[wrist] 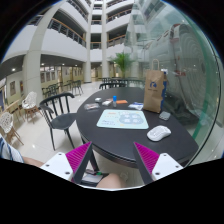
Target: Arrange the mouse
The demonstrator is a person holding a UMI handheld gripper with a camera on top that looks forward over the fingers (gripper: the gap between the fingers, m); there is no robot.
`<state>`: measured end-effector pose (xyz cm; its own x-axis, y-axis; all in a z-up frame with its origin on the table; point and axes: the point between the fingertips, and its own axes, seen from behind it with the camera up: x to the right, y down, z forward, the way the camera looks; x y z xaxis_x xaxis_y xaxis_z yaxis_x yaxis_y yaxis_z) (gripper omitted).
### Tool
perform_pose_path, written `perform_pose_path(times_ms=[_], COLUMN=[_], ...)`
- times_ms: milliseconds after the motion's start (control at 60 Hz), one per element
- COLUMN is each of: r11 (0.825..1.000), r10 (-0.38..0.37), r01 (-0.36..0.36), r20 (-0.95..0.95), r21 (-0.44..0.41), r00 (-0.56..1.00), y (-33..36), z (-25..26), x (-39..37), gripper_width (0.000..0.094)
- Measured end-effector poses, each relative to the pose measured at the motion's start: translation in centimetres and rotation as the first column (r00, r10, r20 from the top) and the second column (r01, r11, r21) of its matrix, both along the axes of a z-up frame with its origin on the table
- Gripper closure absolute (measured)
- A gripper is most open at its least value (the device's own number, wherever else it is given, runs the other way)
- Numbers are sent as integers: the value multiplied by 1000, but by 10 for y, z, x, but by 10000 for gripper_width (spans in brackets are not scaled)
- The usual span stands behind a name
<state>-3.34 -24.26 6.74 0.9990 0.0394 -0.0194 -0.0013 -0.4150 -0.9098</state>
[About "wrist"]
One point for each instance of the clear plastic packet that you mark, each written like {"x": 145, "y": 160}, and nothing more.
{"x": 91, "y": 106}

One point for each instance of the small white box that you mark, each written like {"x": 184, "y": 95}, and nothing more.
{"x": 97, "y": 100}

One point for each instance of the light blue mouse pad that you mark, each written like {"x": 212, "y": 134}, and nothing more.
{"x": 122, "y": 119}

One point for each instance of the black chair behind table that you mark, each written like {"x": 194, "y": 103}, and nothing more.
{"x": 111, "y": 85}

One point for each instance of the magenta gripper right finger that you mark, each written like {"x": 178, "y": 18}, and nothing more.
{"x": 154, "y": 166}

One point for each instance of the blue capped bottle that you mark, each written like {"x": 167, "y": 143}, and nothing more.
{"x": 114, "y": 101}

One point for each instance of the white lattice chair left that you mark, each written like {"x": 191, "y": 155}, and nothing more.
{"x": 6, "y": 123}

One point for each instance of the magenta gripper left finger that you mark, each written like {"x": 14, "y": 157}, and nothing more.
{"x": 70, "y": 166}

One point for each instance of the round black table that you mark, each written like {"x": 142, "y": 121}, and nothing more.
{"x": 117, "y": 144}

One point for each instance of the white computer mouse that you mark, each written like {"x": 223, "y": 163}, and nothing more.
{"x": 158, "y": 133}

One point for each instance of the white patterned packet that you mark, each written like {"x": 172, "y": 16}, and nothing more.
{"x": 106, "y": 103}

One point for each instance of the white tissue packet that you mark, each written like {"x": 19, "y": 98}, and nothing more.
{"x": 137, "y": 106}

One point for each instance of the brown paper bag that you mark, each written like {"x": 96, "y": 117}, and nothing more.
{"x": 155, "y": 88}

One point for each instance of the black plastic chair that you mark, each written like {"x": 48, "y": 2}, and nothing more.
{"x": 57, "y": 113}

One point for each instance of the white lattice chair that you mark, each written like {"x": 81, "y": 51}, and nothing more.
{"x": 29, "y": 105}
{"x": 6, "y": 123}

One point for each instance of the green potted palm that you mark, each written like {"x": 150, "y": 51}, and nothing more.
{"x": 123, "y": 60}

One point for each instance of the orange flat card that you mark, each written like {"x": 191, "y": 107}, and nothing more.
{"x": 122, "y": 102}

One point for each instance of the grey small pouch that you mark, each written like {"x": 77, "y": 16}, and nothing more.
{"x": 164, "y": 115}

